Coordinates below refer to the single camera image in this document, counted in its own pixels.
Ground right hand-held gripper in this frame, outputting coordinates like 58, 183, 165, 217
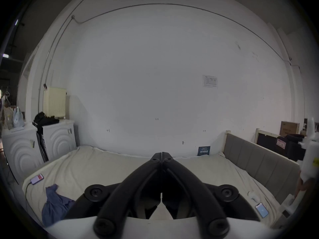
298, 118, 319, 184

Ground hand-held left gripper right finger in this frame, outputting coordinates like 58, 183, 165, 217
162, 152, 260, 238

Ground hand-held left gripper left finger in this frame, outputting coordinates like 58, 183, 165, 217
63, 152, 162, 238

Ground person's right hand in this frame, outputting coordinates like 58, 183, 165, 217
296, 176, 316, 199

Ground brown carton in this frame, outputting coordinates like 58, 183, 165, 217
279, 121, 300, 137

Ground bed with beige sheet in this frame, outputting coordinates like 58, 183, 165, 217
22, 145, 283, 230

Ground grey padded headboard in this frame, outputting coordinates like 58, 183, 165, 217
222, 130, 301, 205

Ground phone with pale blue screen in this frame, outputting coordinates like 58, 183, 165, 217
255, 203, 269, 219

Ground dark blue garment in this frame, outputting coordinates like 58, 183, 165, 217
41, 183, 76, 227

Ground white washing machine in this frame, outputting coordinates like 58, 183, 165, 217
1, 123, 46, 184
34, 112, 78, 162

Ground phone with red screen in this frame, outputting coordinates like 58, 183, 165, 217
30, 174, 44, 185

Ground white paper notice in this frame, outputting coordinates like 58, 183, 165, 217
202, 75, 218, 89

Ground black panel in wooden frame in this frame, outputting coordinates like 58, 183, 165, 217
254, 128, 287, 157

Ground thin charging cable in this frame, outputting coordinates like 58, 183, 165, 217
25, 181, 33, 201

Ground cream wall radiator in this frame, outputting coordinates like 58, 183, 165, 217
43, 87, 67, 118

